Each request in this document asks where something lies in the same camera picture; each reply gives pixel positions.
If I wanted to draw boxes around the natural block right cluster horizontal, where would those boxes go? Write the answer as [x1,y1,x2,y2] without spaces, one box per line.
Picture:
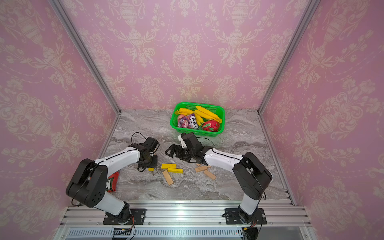
[195,166,208,173]

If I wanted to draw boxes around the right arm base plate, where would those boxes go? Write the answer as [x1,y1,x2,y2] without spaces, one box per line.
[222,208,267,226]

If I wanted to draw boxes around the purple snack packet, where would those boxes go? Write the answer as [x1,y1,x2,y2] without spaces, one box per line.
[177,114,199,129]

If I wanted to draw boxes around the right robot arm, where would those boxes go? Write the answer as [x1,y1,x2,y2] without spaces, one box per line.
[165,133,273,224]

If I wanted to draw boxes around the natural block right cluster bottom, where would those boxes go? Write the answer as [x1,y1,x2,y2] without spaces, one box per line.
[204,170,217,180]

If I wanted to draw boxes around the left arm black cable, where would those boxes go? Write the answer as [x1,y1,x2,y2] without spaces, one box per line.
[130,131,148,146]

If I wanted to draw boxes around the natural wooden block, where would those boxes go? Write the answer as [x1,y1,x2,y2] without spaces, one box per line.
[163,171,174,186]

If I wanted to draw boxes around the yellow block upper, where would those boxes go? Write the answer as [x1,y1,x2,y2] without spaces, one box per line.
[161,164,177,169]

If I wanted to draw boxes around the aluminium front rail frame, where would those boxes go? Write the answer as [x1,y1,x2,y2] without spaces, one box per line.
[54,199,316,240]

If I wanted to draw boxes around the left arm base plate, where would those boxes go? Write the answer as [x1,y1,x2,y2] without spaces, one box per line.
[103,209,147,226]

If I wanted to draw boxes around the banana bunch right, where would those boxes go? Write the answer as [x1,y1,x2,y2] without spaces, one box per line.
[195,106,223,124]

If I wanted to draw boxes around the red dragon fruit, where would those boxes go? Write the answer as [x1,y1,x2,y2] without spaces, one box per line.
[201,120,220,132]

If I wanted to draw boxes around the banana bunch left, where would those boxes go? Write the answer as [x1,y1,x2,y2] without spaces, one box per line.
[175,108,194,116]

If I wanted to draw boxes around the red snack bag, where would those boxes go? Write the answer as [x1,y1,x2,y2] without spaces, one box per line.
[106,172,120,193]

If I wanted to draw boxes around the green plastic basket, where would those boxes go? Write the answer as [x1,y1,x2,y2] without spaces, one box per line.
[170,102,226,137]

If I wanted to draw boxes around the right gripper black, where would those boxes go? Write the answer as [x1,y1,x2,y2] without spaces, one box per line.
[161,148,194,164]

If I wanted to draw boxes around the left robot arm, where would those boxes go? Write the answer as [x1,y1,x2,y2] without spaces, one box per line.
[66,137,160,225]

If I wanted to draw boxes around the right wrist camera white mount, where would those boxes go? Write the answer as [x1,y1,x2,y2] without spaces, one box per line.
[178,135,187,149]

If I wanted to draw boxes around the yellow block lower right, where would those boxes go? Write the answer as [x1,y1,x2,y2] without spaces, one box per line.
[167,168,184,174]

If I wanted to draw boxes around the banana bunch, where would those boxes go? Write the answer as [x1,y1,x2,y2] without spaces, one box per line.
[175,108,194,116]
[195,106,223,124]

